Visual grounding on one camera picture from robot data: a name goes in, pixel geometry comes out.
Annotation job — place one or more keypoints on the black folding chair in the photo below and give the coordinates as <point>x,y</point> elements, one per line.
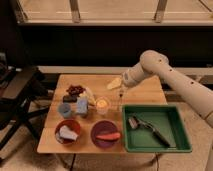
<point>17,90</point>

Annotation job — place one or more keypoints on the white blue cloth item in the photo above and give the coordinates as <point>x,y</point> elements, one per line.
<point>66,133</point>

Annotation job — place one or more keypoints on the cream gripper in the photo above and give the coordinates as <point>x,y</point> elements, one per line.
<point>116,83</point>

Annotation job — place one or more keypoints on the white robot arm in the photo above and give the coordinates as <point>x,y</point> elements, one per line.
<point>199,97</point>

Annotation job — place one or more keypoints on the yellow white food item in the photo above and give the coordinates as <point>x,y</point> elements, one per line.
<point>89,95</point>

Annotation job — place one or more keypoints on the green plastic tray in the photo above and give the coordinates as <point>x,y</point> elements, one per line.
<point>166,119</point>

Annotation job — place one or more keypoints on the black handled dish brush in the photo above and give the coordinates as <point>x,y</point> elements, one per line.
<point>137,122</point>

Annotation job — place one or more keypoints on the blue plastic cup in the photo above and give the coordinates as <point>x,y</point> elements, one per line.
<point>65,110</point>

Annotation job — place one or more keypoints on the red plastic bowl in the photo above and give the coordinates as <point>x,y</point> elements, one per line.
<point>73,125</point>

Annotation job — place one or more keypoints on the dark red grapes bunch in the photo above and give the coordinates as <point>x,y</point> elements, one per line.
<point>75,90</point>

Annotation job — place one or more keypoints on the clear plastic cup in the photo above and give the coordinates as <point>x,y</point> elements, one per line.
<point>102,105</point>

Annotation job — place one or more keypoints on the orange carrot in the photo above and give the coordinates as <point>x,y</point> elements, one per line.
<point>109,137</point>

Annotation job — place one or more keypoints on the dark brown block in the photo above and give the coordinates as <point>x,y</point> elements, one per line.
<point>70,99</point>

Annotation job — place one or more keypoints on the purple plastic bowl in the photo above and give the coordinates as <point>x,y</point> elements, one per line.
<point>103,127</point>

